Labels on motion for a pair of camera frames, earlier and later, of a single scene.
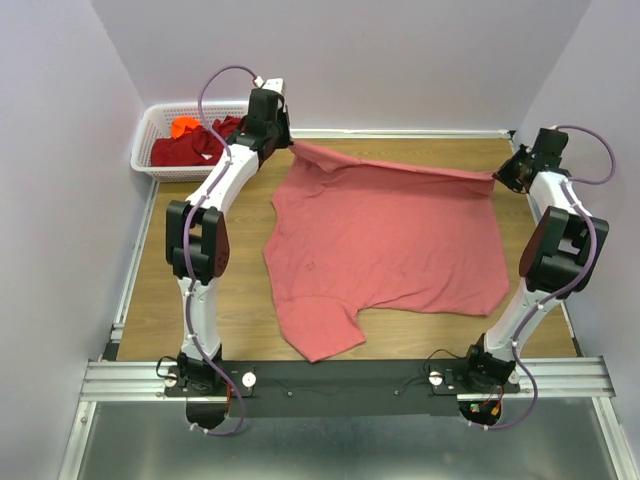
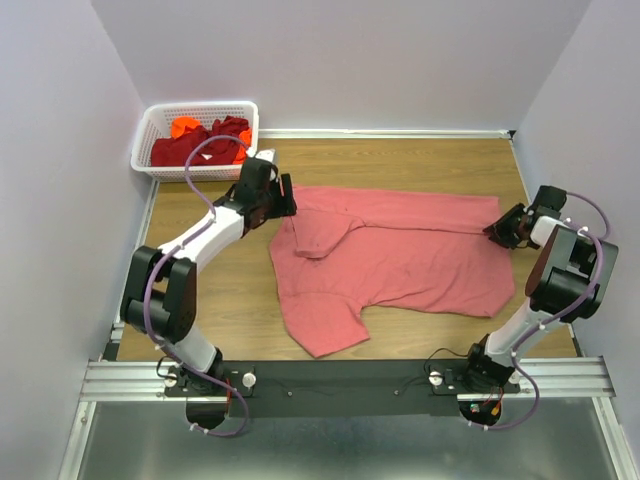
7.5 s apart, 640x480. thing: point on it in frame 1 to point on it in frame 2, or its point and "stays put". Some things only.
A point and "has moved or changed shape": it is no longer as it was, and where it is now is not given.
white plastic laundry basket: (157, 123) stays put
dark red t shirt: (194, 145) stays put
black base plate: (341, 388) stays put
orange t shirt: (178, 124) stays put
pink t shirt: (346, 234) has moved or changed shape
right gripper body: (507, 175) to (507, 226)
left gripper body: (275, 138) to (286, 195)
